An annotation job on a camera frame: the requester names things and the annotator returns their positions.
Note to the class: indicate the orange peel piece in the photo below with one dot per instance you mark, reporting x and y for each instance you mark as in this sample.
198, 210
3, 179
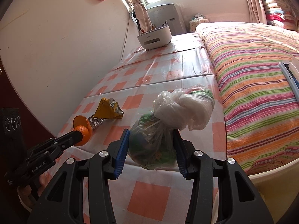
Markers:
80, 120

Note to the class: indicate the white desk organizer box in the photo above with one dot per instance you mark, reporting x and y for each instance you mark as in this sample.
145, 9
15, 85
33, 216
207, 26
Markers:
156, 38

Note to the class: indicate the silver pill blister pack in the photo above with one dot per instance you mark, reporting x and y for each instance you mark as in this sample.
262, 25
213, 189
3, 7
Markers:
95, 122

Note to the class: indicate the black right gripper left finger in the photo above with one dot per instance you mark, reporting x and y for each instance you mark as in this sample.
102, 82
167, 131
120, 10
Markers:
62, 200

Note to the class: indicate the stack of folded blankets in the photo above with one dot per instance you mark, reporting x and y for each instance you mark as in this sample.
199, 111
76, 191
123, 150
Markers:
280, 13

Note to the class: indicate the orange tangerine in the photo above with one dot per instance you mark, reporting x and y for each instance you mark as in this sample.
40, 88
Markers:
85, 133

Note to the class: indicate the small patterned stool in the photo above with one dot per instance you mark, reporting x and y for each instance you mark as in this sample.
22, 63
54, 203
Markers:
196, 20

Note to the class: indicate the orange checkered plastic tablecloth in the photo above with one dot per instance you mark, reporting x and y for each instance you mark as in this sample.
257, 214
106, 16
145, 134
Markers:
152, 196

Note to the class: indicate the pink curtain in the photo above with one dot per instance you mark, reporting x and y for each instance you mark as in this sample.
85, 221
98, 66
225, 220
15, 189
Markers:
141, 15

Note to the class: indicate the cream trash bin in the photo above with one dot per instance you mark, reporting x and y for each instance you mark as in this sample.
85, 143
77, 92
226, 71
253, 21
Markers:
278, 187

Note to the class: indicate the white air conditioner unit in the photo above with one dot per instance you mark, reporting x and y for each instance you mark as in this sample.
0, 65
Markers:
169, 13

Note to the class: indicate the person's left hand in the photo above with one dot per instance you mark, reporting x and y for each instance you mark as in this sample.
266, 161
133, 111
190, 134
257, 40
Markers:
26, 196

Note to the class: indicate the dark red wooden door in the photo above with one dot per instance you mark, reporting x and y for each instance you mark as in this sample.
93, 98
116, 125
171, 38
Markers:
20, 130

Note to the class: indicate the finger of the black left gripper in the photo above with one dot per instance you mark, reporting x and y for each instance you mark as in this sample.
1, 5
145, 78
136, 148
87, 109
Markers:
64, 142

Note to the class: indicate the yellow foil snack wrapper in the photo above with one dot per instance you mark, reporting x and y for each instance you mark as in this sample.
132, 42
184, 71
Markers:
108, 109

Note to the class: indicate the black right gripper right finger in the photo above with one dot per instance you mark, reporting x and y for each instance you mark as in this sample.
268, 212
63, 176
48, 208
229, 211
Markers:
238, 199

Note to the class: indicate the clear bag with green trash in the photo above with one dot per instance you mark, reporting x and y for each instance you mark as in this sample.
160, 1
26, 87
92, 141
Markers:
151, 140

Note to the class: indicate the striped colourful bed quilt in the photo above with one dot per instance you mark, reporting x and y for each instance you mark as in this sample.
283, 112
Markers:
260, 108

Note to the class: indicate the blue white case on bed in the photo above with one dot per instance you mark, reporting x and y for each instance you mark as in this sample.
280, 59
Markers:
290, 71

